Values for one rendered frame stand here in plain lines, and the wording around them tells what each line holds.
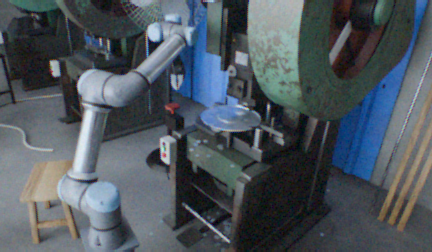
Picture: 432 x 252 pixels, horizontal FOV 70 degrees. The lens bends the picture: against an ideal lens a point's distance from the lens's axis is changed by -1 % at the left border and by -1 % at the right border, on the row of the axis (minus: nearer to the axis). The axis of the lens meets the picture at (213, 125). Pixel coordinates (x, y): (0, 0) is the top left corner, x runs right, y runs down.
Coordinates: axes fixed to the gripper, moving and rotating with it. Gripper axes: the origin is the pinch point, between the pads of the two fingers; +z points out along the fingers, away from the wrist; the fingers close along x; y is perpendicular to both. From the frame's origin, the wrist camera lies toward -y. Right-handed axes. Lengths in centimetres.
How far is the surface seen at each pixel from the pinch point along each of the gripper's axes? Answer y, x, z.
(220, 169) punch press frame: -33.5, -11.4, 30.4
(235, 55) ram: -16.7, -23.7, -19.6
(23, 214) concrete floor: 30, 94, 84
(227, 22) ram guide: -14.2, -20.1, -34.0
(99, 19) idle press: 99, 30, -18
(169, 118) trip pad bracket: 1.5, 4.4, 17.5
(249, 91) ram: -26.8, -27.2, -5.3
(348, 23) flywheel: -60, -44, -41
